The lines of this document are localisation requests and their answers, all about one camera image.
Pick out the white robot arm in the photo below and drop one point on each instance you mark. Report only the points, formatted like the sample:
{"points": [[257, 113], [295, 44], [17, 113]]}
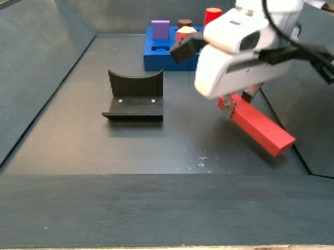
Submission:
{"points": [[283, 14]]}

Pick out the long red rectangular block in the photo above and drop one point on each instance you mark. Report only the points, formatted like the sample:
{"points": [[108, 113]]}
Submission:
{"points": [[263, 129]]}

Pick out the salmon pentagonal peg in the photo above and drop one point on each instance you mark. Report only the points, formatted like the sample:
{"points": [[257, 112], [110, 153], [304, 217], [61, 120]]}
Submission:
{"points": [[184, 32]]}

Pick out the blue shape sorter board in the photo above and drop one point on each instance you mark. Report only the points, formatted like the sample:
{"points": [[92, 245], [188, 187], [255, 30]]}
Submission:
{"points": [[157, 57]]}

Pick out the tall red hexagonal peg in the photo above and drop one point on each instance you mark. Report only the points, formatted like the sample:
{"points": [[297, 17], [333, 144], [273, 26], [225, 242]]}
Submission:
{"points": [[212, 14]]}

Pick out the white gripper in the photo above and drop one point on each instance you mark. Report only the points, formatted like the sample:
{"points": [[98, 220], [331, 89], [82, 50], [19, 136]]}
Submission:
{"points": [[229, 66]]}

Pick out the black curved fixture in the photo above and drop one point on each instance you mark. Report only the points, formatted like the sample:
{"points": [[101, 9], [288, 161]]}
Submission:
{"points": [[137, 97]]}

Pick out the brown cylinder peg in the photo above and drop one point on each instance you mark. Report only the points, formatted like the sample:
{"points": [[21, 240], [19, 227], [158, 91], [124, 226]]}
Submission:
{"points": [[185, 22]]}

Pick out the purple rectangular peg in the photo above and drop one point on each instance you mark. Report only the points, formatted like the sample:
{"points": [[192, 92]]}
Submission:
{"points": [[161, 29]]}

